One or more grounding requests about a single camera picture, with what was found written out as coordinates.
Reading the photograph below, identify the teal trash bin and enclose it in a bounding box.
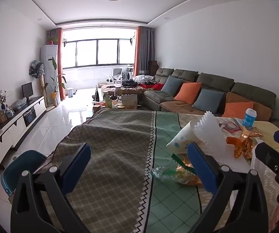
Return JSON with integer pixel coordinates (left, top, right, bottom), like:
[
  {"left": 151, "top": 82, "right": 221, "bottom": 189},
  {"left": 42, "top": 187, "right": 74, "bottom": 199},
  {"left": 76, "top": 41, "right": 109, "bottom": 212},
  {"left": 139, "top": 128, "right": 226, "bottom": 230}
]
[{"left": 1, "top": 150, "right": 48, "bottom": 197}]

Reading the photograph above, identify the orange cushion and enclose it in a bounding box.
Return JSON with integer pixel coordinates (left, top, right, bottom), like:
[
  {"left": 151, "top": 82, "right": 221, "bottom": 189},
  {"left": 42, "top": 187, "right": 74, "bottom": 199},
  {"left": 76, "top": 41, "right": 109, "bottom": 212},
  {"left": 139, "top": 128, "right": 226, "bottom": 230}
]
[
  {"left": 222, "top": 102, "right": 254, "bottom": 120},
  {"left": 174, "top": 82, "right": 202, "bottom": 105}
]

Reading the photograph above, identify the white paper with blue dots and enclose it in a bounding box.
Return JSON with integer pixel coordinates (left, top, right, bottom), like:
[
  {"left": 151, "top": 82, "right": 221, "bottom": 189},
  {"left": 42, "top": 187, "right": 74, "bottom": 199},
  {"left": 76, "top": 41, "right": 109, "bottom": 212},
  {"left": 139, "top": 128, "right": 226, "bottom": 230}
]
[{"left": 166, "top": 120, "right": 203, "bottom": 154}]

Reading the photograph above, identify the white TV cabinet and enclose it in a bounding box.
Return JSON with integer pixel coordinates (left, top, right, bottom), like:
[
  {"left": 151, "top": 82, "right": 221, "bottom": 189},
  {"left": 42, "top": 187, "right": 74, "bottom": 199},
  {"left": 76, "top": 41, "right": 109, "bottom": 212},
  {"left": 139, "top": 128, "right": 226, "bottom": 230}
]
[{"left": 0, "top": 96, "right": 46, "bottom": 167}]

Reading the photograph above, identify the white standing air conditioner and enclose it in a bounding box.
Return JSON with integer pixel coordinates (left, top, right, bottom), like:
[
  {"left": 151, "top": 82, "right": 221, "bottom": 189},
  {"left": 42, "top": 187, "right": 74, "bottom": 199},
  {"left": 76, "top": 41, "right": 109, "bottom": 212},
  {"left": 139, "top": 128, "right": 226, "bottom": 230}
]
[{"left": 41, "top": 45, "right": 58, "bottom": 102}]

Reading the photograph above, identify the blue grey cushion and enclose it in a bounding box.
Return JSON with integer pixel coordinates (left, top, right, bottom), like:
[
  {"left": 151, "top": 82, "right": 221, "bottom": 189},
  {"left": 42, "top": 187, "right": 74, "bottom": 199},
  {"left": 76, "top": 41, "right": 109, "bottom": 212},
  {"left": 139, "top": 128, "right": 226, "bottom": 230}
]
[
  {"left": 193, "top": 89, "right": 224, "bottom": 114},
  {"left": 161, "top": 75, "right": 183, "bottom": 96}
]

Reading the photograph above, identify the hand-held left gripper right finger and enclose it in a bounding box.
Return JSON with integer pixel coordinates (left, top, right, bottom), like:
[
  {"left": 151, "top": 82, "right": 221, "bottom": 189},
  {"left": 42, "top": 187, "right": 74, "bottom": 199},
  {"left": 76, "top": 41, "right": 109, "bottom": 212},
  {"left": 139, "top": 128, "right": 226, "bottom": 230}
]
[{"left": 187, "top": 142, "right": 268, "bottom": 233}]

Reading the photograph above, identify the clear plastic bag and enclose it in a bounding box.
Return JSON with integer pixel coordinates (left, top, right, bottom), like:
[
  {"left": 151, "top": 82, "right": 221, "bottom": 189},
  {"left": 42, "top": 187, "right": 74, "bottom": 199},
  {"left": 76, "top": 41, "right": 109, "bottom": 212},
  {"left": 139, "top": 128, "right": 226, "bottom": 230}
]
[{"left": 11, "top": 97, "right": 28, "bottom": 111}]

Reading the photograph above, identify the covered standing fan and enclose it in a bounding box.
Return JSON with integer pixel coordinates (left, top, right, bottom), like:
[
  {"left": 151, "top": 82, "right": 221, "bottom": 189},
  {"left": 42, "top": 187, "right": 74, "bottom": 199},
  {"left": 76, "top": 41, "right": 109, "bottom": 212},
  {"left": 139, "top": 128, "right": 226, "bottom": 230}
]
[{"left": 29, "top": 60, "right": 45, "bottom": 106}]

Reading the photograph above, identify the clear plastic wrapper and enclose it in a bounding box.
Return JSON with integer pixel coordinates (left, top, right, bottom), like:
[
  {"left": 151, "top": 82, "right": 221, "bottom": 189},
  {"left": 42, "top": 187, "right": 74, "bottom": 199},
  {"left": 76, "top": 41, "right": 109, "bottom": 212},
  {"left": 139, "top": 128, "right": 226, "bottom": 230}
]
[{"left": 150, "top": 165, "right": 203, "bottom": 187}]

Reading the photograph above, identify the small plant in blue vase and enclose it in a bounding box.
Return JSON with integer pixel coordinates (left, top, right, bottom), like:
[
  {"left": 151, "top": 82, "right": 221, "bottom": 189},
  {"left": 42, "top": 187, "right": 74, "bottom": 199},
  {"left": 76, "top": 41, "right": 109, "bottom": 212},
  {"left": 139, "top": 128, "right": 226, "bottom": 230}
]
[{"left": 0, "top": 90, "right": 7, "bottom": 110}]

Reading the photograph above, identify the patterned blanket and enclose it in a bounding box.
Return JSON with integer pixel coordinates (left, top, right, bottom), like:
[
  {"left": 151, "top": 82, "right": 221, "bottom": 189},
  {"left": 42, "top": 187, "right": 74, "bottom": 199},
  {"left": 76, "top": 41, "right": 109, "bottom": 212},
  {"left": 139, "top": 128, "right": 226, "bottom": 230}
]
[{"left": 9, "top": 108, "right": 279, "bottom": 233}]

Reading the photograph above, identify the tall leafy potted plant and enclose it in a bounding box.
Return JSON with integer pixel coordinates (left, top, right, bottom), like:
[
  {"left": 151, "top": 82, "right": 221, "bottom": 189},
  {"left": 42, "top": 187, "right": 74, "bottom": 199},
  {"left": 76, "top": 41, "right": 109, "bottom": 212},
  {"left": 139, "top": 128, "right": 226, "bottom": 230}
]
[{"left": 45, "top": 57, "right": 67, "bottom": 107}]

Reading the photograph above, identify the orange and grey curtain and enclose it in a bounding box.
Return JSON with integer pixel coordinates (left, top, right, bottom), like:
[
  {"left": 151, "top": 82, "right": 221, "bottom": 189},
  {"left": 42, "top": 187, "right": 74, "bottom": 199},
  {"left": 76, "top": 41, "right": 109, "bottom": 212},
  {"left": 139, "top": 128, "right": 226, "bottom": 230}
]
[
  {"left": 133, "top": 26, "right": 155, "bottom": 77},
  {"left": 48, "top": 28, "right": 66, "bottom": 100}
]

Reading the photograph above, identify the blue and white paper cup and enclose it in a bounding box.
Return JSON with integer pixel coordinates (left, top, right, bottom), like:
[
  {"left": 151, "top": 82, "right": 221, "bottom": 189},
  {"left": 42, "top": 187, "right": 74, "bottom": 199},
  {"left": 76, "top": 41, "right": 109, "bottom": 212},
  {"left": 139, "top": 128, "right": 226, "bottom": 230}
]
[{"left": 242, "top": 108, "right": 257, "bottom": 130}]

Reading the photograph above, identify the green zigzag ribbon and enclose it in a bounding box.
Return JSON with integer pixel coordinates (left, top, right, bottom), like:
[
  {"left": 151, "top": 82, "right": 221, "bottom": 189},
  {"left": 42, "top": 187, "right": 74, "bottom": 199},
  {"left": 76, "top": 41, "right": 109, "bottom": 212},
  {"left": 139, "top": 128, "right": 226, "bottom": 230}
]
[{"left": 172, "top": 154, "right": 195, "bottom": 174}]

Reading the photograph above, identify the white office chair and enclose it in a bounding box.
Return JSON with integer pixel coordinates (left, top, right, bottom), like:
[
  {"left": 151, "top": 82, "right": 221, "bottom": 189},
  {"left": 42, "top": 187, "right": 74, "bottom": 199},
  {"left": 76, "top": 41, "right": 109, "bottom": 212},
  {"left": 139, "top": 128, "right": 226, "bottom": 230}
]
[{"left": 107, "top": 67, "right": 124, "bottom": 83}]

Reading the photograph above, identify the red snack packet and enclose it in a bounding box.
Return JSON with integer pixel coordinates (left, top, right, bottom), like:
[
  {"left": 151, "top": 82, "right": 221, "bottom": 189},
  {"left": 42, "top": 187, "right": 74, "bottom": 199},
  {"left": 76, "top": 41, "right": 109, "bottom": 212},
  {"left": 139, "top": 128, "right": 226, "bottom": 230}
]
[{"left": 220, "top": 122, "right": 242, "bottom": 134}]

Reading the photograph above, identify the white pleated plastic wrapper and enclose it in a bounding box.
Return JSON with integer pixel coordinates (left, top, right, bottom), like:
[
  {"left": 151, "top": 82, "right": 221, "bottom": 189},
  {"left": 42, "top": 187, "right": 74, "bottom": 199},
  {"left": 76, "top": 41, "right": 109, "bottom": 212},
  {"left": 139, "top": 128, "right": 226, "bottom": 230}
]
[{"left": 194, "top": 112, "right": 250, "bottom": 173}]

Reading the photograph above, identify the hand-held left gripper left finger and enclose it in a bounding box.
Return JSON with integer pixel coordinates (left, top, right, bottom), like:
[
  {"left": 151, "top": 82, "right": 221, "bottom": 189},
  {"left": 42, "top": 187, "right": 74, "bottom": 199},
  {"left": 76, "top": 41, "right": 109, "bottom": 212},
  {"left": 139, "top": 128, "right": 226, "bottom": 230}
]
[{"left": 10, "top": 143, "right": 98, "bottom": 233}]

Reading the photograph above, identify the cluttered coffee table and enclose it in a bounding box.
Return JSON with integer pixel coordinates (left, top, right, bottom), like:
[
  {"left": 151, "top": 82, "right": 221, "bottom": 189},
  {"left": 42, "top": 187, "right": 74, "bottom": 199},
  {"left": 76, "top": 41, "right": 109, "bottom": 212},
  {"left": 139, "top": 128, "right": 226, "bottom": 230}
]
[{"left": 91, "top": 79, "right": 146, "bottom": 110}]

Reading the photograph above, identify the beige sofa with cushions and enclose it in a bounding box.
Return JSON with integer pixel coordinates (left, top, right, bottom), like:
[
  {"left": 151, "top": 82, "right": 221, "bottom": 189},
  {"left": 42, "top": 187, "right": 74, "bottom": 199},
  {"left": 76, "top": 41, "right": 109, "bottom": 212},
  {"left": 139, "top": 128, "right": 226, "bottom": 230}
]
[{"left": 143, "top": 67, "right": 279, "bottom": 127}]

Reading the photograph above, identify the large window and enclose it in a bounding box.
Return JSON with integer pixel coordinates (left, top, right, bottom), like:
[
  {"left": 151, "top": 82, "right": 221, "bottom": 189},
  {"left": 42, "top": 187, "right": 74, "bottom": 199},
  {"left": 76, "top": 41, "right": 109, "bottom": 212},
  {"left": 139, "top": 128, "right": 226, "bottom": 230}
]
[{"left": 63, "top": 38, "right": 133, "bottom": 69}]

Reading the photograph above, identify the black monitor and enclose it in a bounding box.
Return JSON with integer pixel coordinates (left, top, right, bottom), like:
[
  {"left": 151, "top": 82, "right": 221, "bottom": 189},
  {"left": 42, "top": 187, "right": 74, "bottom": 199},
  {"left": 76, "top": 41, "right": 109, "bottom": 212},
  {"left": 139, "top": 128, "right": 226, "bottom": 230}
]
[{"left": 21, "top": 82, "right": 34, "bottom": 102}]

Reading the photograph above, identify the gold foil wrapper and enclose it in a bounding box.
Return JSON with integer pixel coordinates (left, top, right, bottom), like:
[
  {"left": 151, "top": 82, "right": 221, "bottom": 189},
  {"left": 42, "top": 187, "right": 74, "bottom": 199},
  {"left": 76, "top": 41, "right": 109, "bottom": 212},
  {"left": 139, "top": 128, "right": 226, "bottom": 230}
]
[{"left": 226, "top": 126, "right": 263, "bottom": 159}]

